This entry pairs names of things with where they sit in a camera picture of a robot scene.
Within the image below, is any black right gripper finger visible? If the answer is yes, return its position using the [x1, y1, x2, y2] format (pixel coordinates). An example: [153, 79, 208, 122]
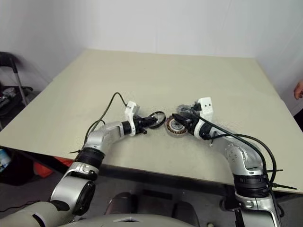
[171, 113, 193, 127]

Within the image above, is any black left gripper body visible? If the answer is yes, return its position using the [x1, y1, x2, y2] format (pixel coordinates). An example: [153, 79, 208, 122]
[134, 116, 149, 136]

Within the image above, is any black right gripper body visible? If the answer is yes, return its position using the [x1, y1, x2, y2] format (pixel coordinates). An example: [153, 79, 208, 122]
[187, 101, 202, 128]

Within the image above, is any grey toothed motor end cap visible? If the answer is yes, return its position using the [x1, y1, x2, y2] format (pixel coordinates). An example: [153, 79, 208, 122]
[176, 103, 194, 116]

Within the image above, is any silver spoked black-rimmed rotor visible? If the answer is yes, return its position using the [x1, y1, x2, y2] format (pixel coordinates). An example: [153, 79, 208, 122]
[147, 110, 166, 130]

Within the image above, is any motor stator with copper windings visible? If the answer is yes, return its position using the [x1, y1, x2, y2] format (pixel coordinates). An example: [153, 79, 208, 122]
[164, 117, 190, 138]

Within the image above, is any bystander bare hand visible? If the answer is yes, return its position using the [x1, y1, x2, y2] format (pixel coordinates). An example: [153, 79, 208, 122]
[293, 79, 303, 100]

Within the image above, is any black rectangular floor block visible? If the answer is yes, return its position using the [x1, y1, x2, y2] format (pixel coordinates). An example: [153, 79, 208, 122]
[141, 188, 173, 200]

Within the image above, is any dark rounded shape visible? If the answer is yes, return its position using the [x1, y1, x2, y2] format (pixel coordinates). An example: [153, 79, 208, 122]
[105, 192, 136, 216]

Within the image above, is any grey robot torso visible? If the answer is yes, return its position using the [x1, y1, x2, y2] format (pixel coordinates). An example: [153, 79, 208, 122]
[56, 213, 240, 227]

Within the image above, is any orange object under table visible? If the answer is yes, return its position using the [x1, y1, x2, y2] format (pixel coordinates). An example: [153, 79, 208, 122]
[32, 157, 74, 178]

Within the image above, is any grey metal stand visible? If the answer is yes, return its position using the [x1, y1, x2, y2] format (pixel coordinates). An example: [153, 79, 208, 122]
[0, 51, 34, 114]

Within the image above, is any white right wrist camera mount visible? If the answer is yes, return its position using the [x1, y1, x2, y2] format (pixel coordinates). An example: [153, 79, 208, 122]
[193, 96, 214, 138]

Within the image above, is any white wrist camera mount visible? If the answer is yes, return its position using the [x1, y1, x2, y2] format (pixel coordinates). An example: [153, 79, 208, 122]
[193, 96, 214, 138]
[124, 101, 142, 137]

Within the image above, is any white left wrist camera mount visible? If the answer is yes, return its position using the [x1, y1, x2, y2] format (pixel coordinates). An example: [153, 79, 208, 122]
[124, 101, 142, 137]

